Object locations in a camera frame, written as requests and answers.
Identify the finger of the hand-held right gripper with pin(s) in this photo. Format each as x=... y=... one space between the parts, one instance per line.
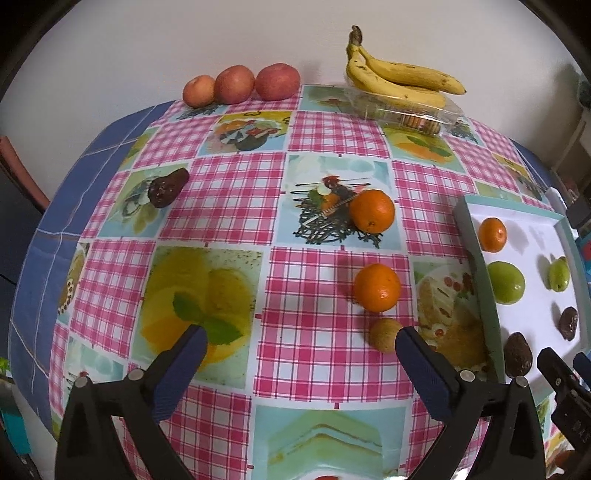
x=583 y=362
x=554 y=369

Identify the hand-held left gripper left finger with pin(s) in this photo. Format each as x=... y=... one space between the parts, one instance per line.
x=179 y=374

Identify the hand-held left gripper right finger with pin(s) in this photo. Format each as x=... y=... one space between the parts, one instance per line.
x=422 y=374

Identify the dark brown oval fruit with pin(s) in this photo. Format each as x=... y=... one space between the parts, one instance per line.
x=517 y=354

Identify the dark brown wrinkled date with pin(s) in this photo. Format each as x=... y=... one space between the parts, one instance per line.
x=568 y=323
x=167 y=189

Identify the brown kiwi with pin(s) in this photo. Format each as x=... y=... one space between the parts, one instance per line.
x=383 y=333

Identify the white tray with teal rim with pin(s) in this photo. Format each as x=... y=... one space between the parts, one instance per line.
x=535 y=295

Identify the oval green fruit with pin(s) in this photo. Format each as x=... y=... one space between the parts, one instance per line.
x=558 y=274

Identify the round green fruit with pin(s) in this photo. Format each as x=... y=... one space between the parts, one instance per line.
x=506 y=282

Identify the orange mandarin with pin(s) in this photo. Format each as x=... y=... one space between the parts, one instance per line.
x=377 y=287
x=372 y=211
x=492 y=234

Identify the pink checked printed tablecloth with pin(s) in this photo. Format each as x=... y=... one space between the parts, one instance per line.
x=295 y=277

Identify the colourful box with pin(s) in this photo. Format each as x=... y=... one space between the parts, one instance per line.
x=14 y=415

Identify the brown biscuits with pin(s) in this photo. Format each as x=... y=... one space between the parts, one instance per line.
x=420 y=122

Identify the clear plastic container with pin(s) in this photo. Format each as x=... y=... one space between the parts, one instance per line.
x=392 y=110

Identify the pale red apple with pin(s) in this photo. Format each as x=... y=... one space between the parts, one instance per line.
x=199 y=91

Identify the yellow banana bunch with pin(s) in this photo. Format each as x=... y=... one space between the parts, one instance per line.
x=397 y=78

